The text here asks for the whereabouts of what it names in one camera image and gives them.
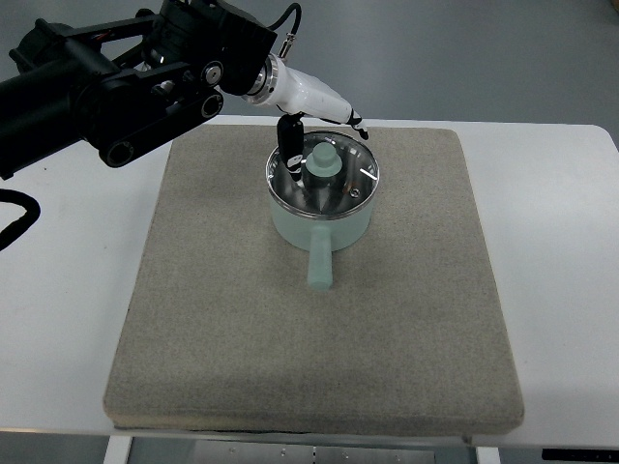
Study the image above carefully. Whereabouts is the mint green pot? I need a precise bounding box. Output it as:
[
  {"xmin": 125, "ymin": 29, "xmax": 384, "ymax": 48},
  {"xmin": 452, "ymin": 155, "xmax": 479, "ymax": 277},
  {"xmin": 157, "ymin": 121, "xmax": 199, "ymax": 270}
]
[{"xmin": 269, "ymin": 194, "xmax": 375, "ymax": 292}]

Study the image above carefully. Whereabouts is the white table frame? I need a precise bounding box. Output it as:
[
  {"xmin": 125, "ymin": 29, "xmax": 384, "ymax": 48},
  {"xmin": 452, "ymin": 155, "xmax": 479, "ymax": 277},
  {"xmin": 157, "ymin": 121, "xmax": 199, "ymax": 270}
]
[{"xmin": 103, "ymin": 433, "xmax": 502, "ymax": 464}]

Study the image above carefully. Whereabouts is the glass lid with green knob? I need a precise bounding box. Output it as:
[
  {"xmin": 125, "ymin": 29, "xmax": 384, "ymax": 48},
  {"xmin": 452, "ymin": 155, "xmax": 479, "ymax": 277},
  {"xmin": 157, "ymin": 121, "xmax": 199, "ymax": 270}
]
[{"xmin": 265, "ymin": 130, "xmax": 379, "ymax": 220}]

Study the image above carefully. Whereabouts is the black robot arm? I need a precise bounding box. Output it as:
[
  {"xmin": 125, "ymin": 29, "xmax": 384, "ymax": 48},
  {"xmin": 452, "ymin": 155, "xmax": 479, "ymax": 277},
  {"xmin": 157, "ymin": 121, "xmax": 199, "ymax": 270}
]
[{"xmin": 1, "ymin": 1, "xmax": 277, "ymax": 179}]

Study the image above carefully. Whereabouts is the black cable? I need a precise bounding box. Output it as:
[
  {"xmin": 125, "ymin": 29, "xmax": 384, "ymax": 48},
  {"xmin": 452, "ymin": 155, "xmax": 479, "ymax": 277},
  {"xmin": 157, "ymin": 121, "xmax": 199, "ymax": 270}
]
[{"xmin": 0, "ymin": 188, "xmax": 42, "ymax": 252}]

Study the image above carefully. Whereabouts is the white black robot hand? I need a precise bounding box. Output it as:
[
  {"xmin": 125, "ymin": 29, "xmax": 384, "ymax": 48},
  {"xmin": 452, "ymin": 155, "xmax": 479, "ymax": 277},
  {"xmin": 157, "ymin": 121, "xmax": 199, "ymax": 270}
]
[{"xmin": 243, "ymin": 54, "xmax": 368, "ymax": 183}]

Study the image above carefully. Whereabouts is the beige fabric mat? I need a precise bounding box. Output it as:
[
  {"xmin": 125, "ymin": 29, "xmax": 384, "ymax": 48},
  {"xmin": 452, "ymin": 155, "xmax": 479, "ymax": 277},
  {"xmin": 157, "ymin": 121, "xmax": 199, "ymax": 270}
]
[{"xmin": 103, "ymin": 126, "xmax": 524, "ymax": 437}]

